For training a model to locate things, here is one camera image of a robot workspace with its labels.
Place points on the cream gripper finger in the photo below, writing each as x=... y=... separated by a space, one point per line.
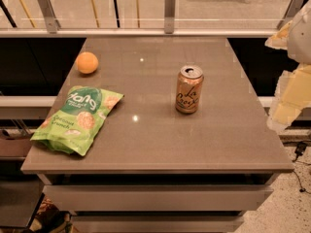
x=292 y=95
x=279 y=40

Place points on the orange LaCroix soda can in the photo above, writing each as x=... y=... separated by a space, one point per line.
x=189 y=85

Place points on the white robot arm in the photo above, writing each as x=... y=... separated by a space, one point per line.
x=299 y=40

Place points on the orange fruit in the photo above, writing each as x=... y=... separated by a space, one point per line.
x=86 y=62

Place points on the green snack bag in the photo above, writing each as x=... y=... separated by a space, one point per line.
x=73 y=128

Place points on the lower grey drawer front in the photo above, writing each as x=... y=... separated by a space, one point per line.
x=157 y=224

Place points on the grey drawer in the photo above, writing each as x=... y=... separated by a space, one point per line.
x=157 y=198
x=157 y=224

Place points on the upper grey drawer front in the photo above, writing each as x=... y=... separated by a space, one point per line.
x=157 y=198

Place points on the glass railing panel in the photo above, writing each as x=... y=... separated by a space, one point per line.
x=147 y=14

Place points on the brown box at left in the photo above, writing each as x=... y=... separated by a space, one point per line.
x=13 y=146

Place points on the right metal railing bracket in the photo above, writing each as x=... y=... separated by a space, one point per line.
x=291 y=11

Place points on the metal railing bracket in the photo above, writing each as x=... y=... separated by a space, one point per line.
x=169 y=16
x=291 y=11
x=49 y=16

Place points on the middle metal railing bracket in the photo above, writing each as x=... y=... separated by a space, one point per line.
x=169 y=16

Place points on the left metal railing bracket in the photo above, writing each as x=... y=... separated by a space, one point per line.
x=49 y=16

